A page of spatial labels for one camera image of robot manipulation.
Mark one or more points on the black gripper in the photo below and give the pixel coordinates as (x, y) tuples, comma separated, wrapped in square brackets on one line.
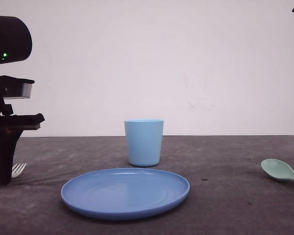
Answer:
[(11, 128)]

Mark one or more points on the white plastic fork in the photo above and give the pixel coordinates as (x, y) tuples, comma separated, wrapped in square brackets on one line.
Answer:
[(17, 169)]

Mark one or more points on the mint green plastic spoon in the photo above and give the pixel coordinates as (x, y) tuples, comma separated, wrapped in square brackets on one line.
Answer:
[(277, 169)]

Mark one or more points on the blue round plastic plate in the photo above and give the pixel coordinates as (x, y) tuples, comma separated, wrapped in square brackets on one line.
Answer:
[(120, 194)]

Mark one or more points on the light blue plastic cup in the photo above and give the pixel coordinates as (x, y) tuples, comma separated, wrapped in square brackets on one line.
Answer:
[(144, 141)]

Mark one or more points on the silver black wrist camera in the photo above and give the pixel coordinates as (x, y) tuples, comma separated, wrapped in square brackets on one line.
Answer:
[(17, 88)]

